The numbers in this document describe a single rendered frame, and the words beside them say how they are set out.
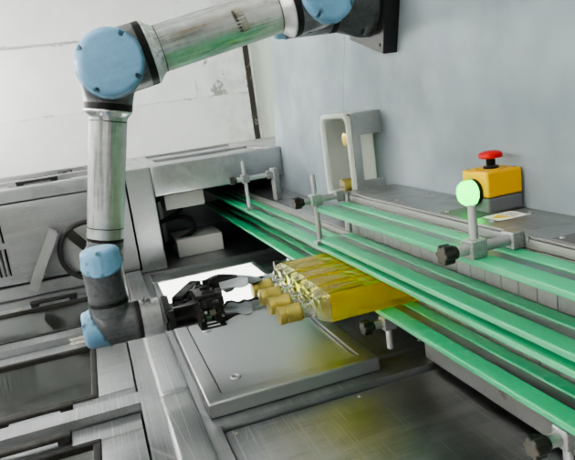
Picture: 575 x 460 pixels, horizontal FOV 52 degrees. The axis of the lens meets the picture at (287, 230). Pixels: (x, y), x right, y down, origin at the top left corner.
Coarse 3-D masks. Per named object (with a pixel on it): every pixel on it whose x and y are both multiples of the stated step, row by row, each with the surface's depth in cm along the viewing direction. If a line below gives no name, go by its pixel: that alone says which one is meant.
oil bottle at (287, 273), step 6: (324, 258) 131; (330, 258) 130; (336, 258) 130; (300, 264) 129; (306, 264) 128; (312, 264) 128; (318, 264) 127; (324, 264) 127; (330, 264) 127; (288, 270) 126; (294, 270) 125; (300, 270) 125; (306, 270) 125; (282, 276) 126; (288, 276) 125; (288, 282) 125
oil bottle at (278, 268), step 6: (300, 258) 135; (306, 258) 135; (312, 258) 134; (318, 258) 133; (282, 264) 133; (288, 264) 132; (294, 264) 132; (276, 270) 131; (282, 270) 130; (276, 276) 131
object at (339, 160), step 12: (324, 120) 154; (336, 120) 156; (348, 120) 140; (324, 132) 156; (336, 132) 156; (348, 132) 140; (324, 144) 156; (336, 144) 157; (348, 144) 141; (324, 156) 157; (336, 156) 158; (348, 156) 158; (336, 168) 158; (348, 168) 159; (336, 180) 159
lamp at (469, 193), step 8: (464, 184) 99; (472, 184) 98; (480, 184) 98; (456, 192) 101; (464, 192) 98; (472, 192) 98; (480, 192) 98; (464, 200) 99; (472, 200) 98; (480, 200) 99
